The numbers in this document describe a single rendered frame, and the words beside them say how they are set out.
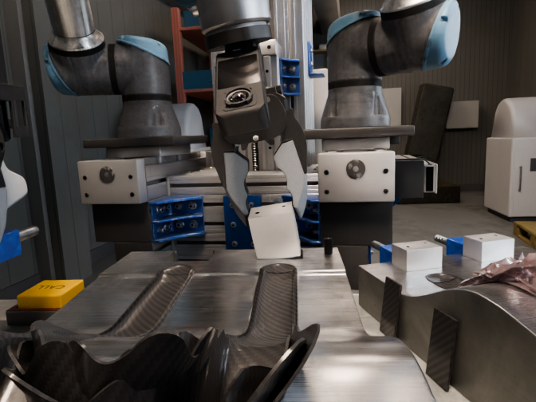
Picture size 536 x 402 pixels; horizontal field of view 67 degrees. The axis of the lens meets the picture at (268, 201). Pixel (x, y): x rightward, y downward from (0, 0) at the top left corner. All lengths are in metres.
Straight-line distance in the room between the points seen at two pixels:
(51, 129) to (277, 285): 2.94
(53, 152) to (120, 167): 2.39
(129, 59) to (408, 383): 0.94
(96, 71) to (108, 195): 0.29
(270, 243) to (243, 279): 0.06
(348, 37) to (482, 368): 0.68
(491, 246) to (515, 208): 4.55
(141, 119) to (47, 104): 2.29
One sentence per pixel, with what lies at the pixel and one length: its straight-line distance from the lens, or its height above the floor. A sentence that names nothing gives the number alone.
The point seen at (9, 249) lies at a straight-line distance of 0.49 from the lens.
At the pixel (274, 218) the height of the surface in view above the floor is 0.94.
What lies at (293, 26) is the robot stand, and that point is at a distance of 1.11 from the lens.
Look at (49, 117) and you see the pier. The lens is 3.26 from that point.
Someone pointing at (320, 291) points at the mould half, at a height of 0.89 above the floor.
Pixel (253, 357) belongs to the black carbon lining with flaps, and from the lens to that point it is 0.22.
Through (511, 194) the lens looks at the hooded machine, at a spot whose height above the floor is 0.32.
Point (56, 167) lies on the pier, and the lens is 3.26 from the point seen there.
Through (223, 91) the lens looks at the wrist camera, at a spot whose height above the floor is 1.07.
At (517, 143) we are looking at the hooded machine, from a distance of 5.08.
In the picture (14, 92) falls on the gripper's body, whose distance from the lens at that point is 0.49.
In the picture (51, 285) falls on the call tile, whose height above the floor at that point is 0.84.
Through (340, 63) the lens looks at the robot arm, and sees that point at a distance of 0.90.
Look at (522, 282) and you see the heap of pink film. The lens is 0.40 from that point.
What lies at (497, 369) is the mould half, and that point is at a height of 0.85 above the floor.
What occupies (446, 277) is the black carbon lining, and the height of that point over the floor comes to 0.85.
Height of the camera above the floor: 1.03
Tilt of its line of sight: 9 degrees down
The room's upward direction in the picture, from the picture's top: 2 degrees counter-clockwise
